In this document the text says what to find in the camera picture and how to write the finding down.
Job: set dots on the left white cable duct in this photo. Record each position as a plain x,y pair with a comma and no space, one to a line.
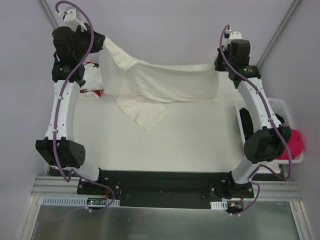
66,201

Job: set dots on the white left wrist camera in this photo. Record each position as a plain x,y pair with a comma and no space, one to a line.
72,19

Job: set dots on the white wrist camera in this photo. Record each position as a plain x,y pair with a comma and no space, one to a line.
72,19
230,35

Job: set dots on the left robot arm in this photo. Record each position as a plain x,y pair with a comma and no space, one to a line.
58,148

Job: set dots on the aluminium frame post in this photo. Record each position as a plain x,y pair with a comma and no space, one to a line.
48,13
294,5

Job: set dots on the right white cable duct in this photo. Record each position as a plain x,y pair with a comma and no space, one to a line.
219,205

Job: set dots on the pink garment in basket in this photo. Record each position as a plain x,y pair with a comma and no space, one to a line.
295,144

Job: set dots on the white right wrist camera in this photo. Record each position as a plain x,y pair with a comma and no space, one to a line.
230,35

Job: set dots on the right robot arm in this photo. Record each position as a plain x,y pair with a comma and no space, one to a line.
269,138

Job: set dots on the right aluminium frame post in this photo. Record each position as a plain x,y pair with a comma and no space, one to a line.
294,5

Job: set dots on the white plastic laundry basket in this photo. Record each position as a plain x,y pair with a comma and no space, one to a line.
282,113

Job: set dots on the left aluminium frame post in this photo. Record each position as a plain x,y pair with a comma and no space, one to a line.
48,13

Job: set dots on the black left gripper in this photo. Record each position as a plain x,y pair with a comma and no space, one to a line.
96,39

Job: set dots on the red white folded shirt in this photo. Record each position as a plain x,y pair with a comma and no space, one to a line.
90,95

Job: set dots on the cream white t shirt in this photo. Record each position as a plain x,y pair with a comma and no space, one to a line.
141,89

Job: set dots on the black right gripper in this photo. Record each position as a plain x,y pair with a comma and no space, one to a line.
219,63

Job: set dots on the white cable duct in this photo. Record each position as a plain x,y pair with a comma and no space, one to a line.
219,205
66,201

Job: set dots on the black garment in basket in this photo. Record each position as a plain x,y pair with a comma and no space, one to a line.
247,124

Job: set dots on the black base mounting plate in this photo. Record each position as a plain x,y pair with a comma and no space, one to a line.
179,190

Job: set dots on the white black patterned folded shirt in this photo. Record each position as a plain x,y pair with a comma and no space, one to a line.
92,77

